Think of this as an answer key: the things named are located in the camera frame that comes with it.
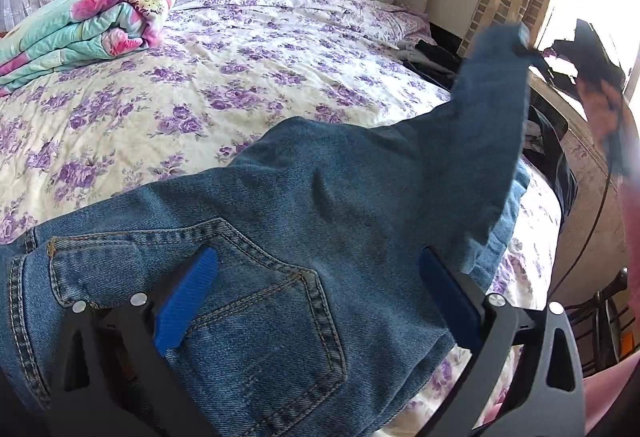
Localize purple floral bed sheet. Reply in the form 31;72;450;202
0;0;563;437

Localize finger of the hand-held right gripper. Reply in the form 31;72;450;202
515;24;551;68

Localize blue denim pants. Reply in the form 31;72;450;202
0;22;533;437

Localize black chair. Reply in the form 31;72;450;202
565;267;632;378

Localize folded teal floral quilt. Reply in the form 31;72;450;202
0;0;180;95

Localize person's pink clothing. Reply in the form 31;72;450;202
582;357;640;437

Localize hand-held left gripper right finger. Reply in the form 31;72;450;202
419;247;586;437

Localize black cable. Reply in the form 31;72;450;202
547;152;618;295

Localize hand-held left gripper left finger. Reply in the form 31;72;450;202
47;247;221;437

